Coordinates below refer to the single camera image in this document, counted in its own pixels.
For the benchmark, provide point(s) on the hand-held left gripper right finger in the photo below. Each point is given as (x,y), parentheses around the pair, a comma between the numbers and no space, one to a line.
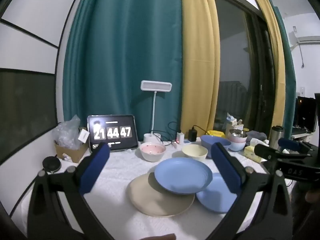
(225,165)

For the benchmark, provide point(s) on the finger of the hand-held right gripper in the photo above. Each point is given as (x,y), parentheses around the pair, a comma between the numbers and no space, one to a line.
(290,143)
(265,151)

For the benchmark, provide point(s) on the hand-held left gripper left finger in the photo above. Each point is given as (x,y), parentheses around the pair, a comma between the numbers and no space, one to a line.
(95,167)

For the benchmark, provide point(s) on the large blue bowl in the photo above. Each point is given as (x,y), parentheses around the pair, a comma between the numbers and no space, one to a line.
(208,142)

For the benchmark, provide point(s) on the cream bowl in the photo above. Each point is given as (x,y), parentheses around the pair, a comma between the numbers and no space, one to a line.
(194,152)

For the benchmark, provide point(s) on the blue plate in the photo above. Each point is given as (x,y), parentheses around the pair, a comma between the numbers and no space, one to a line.
(215,202)
(182,175)

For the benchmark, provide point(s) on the pink dotted bowl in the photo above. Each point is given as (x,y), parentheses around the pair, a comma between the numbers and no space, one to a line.
(152,151)

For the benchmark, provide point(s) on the person's left hand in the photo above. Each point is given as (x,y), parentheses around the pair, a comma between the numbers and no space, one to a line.
(162,237)

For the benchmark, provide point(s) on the yellow tissue box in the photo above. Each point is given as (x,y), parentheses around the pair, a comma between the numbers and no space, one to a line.
(251,152)

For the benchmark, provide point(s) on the steel tumbler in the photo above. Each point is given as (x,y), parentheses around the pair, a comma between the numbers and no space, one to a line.
(276,137)

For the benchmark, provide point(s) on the grey cloth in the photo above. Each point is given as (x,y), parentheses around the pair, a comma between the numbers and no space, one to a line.
(257,134)

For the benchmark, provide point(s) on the light blue bowl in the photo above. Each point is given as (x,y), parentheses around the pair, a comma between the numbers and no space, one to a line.
(237,146)

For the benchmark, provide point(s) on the cardboard box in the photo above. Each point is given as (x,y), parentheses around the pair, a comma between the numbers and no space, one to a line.
(75,153)

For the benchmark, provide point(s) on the white textured tablecloth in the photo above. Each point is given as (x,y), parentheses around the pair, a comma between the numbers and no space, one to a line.
(120,170)

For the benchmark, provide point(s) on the steel-lined pink bowl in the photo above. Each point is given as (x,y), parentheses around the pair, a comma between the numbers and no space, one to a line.
(237,136)

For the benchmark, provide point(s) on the dark monitor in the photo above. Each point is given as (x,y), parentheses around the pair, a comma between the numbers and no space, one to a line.
(306,115)

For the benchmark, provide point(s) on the yellow packet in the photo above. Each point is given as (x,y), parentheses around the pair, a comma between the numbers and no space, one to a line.
(215,133)

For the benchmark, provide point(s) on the small white box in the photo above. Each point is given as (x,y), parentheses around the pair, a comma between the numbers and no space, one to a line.
(83,135)

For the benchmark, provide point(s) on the tablet showing clock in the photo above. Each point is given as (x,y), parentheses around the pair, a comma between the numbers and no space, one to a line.
(112,132)

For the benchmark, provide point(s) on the white slotted basket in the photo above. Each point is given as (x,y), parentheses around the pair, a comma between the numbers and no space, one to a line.
(235,125)

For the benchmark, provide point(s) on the white power strip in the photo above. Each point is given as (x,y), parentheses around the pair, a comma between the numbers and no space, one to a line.
(187,143)

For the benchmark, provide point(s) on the black round object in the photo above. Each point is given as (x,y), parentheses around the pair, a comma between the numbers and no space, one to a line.
(51,163)

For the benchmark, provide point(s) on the black charger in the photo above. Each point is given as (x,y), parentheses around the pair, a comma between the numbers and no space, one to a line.
(192,135)

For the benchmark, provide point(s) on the clear plastic bag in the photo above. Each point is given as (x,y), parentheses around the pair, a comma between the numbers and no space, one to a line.
(66,132)

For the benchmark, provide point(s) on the white charger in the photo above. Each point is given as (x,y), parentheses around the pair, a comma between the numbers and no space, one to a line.
(180,137)

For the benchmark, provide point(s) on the teal curtain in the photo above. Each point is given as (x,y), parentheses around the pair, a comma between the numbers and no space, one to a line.
(125,55)
(288,80)

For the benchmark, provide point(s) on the beige plate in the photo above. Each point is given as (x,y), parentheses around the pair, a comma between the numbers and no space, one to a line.
(155,202)

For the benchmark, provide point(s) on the yellow curtain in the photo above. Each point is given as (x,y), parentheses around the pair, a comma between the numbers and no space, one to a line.
(275,55)
(197,55)

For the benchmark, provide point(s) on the dark glass window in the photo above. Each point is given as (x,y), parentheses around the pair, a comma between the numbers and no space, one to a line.
(235,55)

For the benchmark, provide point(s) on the white desk lamp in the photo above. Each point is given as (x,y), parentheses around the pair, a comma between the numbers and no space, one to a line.
(156,85)

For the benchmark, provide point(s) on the white air conditioner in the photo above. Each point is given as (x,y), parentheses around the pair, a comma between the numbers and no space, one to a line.
(306,38)

